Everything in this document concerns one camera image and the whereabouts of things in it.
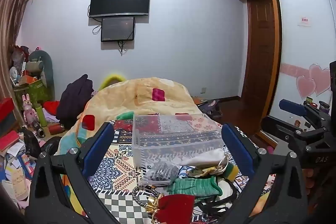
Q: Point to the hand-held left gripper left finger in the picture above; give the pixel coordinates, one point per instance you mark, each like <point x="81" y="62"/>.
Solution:
<point x="98" y="151"/>

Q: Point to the red can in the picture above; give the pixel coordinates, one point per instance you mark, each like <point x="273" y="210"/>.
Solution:
<point x="55" y="129"/>

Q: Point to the grey-green plush toy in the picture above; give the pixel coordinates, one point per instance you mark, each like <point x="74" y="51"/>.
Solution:
<point x="42" y="66"/>

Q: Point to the yellow and green sponge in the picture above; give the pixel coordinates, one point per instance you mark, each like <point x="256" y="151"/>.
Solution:
<point x="231" y="171"/>

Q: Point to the wooden door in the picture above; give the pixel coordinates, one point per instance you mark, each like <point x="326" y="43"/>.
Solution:
<point x="261" y="50"/>

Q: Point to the floral patterned cloth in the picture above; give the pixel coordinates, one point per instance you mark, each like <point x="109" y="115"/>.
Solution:
<point x="204" y="171"/>

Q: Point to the dark grey knitted cloth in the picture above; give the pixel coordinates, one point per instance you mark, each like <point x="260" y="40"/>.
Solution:
<point x="160" y="174"/>

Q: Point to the gold ribbon bow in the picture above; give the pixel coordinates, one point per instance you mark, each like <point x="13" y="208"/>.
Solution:
<point x="153" y="204"/>

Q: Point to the green cardboard box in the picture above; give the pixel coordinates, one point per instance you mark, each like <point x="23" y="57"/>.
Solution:
<point x="35" y="91"/>

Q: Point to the pink rabbit doll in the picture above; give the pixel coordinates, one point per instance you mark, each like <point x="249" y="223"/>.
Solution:
<point x="28" y="109"/>

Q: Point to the green knitted cloth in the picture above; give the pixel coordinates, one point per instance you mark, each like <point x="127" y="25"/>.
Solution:
<point x="195" y="187"/>

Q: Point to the green bottle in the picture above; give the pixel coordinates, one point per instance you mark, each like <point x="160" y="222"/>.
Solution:
<point x="42" y="116"/>

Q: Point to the pile of papers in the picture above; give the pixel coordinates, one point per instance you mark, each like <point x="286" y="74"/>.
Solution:
<point x="14" y="174"/>

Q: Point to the red fabric pouch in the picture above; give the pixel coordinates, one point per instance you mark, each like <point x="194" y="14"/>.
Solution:
<point x="176" y="209"/>

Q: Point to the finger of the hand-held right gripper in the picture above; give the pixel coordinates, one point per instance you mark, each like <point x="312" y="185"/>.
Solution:
<point x="278" y="127"/>
<point x="291" y="107"/>

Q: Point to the black plastic bag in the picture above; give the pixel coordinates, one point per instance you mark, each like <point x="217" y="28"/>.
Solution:
<point x="29" y="142"/>

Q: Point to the patterned bed sheet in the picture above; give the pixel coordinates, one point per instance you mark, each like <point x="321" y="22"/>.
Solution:
<point x="118" y="161"/>

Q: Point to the cream quilt with coloured patches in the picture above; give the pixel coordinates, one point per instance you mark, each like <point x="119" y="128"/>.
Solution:
<point x="118" y="102"/>

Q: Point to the wall socket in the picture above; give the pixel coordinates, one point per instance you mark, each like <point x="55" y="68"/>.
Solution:
<point x="203" y="90"/>

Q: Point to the person's right hand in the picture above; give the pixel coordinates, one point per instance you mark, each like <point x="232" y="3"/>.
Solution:
<point x="309" y="178"/>

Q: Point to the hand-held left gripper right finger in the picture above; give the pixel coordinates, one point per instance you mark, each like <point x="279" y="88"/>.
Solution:
<point x="237" y="151"/>

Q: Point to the black flashlight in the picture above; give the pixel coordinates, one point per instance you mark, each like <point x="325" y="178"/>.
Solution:
<point x="38" y="129"/>

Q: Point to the white sliding wardrobe door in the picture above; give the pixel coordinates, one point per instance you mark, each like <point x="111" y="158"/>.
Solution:
<point x="302" y="43"/>

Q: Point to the red cloth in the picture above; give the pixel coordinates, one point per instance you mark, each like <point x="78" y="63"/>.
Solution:
<point x="52" y="107"/>

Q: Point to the small wall-mounted monitor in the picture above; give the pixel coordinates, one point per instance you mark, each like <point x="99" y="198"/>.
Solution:
<point x="117" y="29"/>

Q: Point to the red box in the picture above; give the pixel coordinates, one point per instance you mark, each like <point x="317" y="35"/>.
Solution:
<point x="5" y="108"/>

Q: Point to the striped curtain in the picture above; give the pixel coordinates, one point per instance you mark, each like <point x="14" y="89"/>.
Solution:
<point x="13" y="29"/>

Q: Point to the clear plastic storage bin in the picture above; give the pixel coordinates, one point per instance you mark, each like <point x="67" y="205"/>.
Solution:
<point x="173" y="136"/>

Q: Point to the white cloth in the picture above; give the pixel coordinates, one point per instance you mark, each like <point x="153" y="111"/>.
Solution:
<point x="203" y="157"/>

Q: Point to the wall-mounted television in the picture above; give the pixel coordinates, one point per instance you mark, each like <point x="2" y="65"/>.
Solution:
<point x="119" y="0"/>

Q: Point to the pink heart stickers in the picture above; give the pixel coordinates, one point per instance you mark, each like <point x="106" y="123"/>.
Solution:
<point x="315" y="81"/>

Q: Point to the dark jacket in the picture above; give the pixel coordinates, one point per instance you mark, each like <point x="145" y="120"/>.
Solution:
<point x="74" y="100"/>

